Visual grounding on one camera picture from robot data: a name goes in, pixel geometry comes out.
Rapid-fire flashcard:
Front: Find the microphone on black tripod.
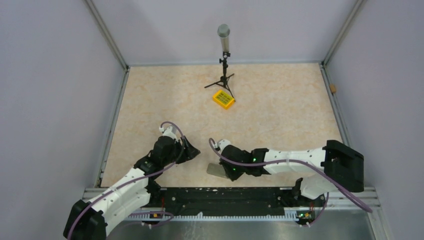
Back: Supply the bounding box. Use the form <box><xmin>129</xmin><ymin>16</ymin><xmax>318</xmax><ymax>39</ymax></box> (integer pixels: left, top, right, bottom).
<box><xmin>204</xmin><ymin>23</ymin><xmax>234</xmax><ymax>98</ymax></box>

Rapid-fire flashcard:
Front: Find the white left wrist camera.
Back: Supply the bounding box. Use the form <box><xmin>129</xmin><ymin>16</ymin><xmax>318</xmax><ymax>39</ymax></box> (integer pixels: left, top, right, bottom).
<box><xmin>159</xmin><ymin>125</ymin><xmax>177</xmax><ymax>140</ymax></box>

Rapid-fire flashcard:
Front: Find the white remote control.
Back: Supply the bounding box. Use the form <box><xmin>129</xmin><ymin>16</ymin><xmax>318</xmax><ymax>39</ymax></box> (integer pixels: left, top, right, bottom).
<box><xmin>206</xmin><ymin>163</ymin><xmax>229</xmax><ymax>179</ymax></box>

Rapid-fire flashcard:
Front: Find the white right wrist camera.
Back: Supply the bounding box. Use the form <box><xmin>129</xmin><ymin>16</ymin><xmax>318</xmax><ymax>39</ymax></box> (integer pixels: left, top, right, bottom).
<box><xmin>215</xmin><ymin>139</ymin><xmax>231</xmax><ymax>152</ymax></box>

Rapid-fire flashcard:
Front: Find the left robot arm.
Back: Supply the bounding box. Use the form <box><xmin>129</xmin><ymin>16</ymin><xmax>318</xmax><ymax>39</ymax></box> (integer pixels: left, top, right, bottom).
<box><xmin>63</xmin><ymin>135</ymin><xmax>201</xmax><ymax>240</ymax></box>

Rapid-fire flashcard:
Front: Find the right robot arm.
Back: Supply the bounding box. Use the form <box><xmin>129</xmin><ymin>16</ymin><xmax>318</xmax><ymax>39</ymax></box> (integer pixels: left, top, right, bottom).
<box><xmin>211</xmin><ymin>139</ymin><xmax>365</xmax><ymax>206</ymax></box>

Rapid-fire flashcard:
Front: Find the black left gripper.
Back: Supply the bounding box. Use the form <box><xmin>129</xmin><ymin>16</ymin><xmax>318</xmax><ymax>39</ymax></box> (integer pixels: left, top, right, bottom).
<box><xmin>162</xmin><ymin>135</ymin><xmax>200</xmax><ymax>166</ymax></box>

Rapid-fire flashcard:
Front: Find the yellow box with green grid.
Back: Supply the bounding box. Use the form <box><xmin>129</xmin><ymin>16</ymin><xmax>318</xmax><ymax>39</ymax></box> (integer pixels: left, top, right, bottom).
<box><xmin>212</xmin><ymin>90</ymin><xmax>235</xmax><ymax>110</ymax></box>

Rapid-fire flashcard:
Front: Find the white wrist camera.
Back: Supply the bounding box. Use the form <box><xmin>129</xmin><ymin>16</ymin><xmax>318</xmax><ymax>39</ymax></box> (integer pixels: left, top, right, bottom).
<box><xmin>215</xmin><ymin>139</ymin><xmax>231</xmax><ymax>152</ymax></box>
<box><xmin>159</xmin><ymin>125</ymin><xmax>177</xmax><ymax>140</ymax></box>

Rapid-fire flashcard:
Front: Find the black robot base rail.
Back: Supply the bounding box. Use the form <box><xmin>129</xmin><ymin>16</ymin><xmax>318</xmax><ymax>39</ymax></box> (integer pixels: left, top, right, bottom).
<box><xmin>144</xmin><ymin>187</ymin><xmax>326</xmax><ymax>217</ymax></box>

